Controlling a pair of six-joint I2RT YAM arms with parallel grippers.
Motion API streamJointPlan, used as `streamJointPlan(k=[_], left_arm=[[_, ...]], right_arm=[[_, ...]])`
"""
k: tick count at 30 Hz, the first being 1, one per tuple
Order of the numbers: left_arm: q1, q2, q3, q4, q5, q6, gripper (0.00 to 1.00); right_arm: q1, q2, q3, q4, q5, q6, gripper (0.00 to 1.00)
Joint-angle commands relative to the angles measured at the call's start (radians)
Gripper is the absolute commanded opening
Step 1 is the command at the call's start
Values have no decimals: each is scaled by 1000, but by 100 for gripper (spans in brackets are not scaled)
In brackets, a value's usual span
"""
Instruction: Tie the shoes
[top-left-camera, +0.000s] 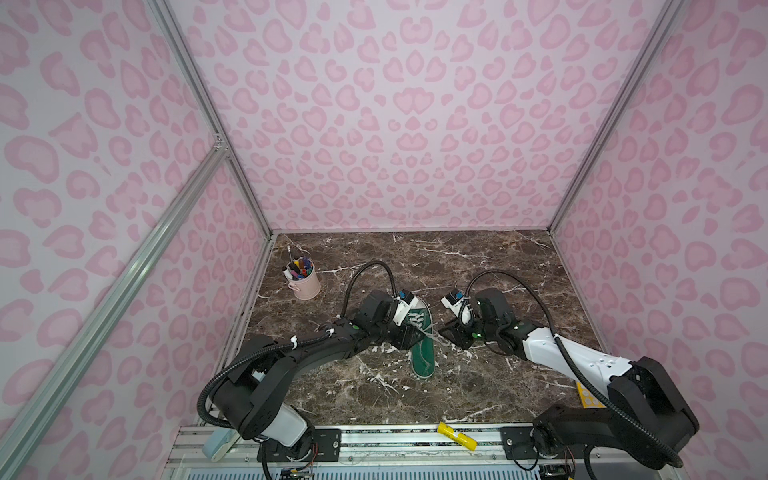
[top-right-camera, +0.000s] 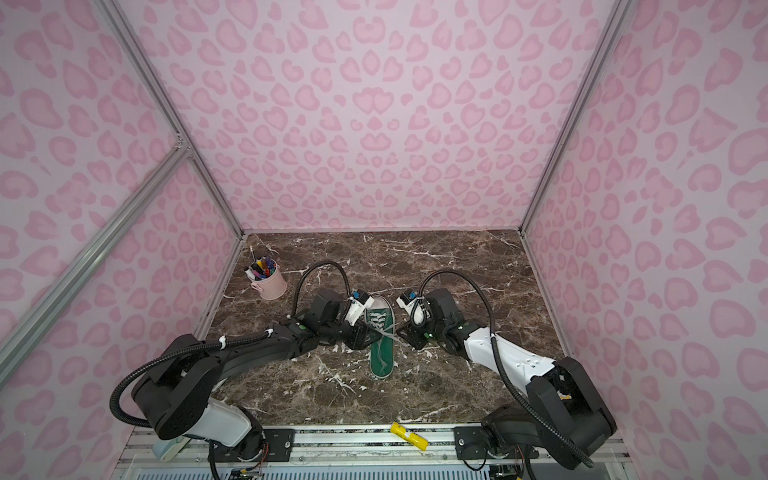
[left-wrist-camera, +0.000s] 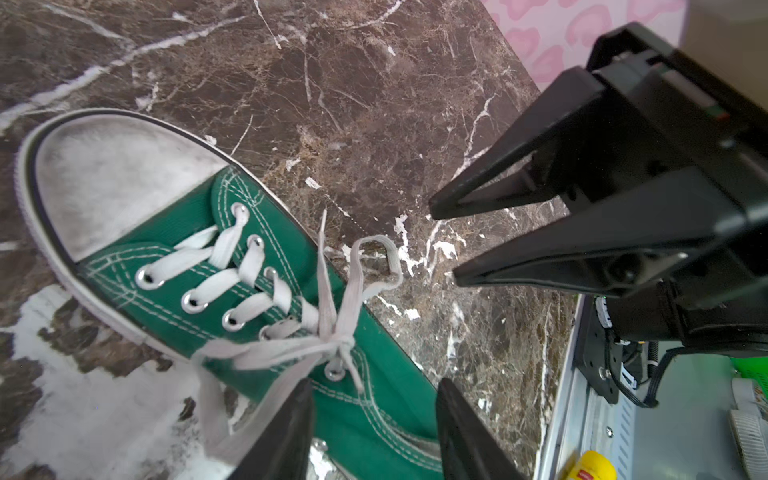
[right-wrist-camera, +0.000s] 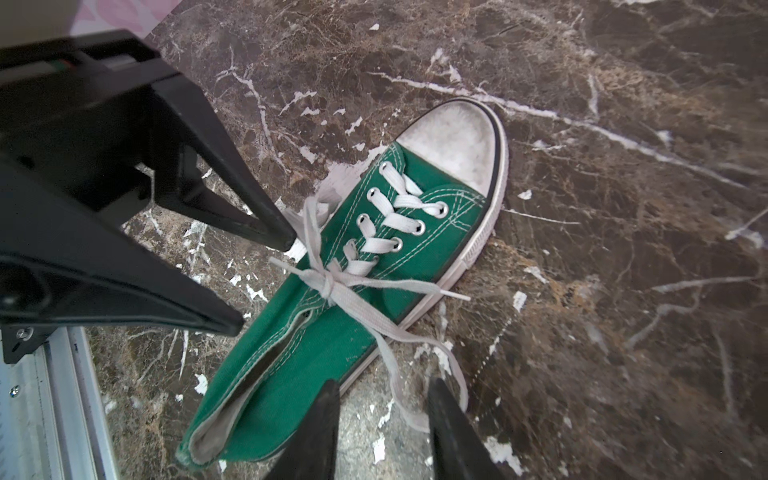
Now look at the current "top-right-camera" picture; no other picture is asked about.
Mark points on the green canvas sneaker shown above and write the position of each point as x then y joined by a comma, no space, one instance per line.
380,371

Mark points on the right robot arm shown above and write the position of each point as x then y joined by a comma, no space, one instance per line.
556,405

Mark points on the aluminium frame post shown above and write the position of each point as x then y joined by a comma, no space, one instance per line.
181,74

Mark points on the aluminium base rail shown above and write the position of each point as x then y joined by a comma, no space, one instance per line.
374,452

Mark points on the light blue device lower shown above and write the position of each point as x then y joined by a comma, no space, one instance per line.
167,450

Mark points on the coloured pens bundle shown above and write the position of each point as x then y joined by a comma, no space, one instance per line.
261,269

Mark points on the pink pen cup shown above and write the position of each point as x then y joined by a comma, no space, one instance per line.
271,287

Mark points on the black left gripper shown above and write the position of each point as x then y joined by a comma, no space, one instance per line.
360,339

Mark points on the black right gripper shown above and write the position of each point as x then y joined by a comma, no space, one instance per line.
412,331

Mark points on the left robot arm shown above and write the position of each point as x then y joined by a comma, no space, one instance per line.
174,391

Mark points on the white shoelace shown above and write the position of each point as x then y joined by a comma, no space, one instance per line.
382,322

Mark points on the yellow marker tube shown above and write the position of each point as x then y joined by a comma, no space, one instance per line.
409,436

